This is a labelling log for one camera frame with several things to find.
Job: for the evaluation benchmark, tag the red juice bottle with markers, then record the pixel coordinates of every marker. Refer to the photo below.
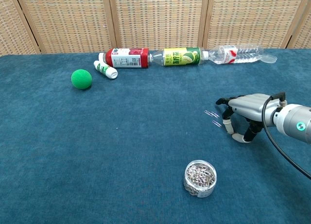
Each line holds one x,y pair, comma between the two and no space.
126,58

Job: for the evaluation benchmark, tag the small white green bottle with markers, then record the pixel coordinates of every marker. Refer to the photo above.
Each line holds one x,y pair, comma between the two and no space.
105,69

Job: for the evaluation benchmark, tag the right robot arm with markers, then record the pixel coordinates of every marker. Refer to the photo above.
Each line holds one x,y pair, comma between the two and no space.
294,122

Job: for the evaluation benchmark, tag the clear round plastic lid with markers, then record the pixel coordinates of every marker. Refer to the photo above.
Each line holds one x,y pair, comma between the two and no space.
269,58

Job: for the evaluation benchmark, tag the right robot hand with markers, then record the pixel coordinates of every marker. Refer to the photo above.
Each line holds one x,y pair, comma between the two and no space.
250,106

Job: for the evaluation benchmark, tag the woven folding screen panel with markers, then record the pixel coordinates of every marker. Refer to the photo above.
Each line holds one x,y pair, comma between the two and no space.
12,22
305,27
252,17
68,20
158,17

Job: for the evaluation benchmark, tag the round tin of clips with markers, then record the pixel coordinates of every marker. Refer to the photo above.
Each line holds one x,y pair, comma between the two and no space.
199,182

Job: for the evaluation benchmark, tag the blue felt table cover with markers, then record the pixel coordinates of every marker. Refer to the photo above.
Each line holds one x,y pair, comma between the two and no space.
97,148

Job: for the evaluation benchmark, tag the green yellow tea bottle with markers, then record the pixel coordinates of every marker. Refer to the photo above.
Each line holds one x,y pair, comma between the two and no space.
179,56

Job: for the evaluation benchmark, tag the green foam ball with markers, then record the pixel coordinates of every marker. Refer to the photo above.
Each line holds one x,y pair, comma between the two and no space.
81,79

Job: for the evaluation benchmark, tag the clear water bottle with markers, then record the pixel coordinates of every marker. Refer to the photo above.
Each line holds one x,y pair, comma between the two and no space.
233,54

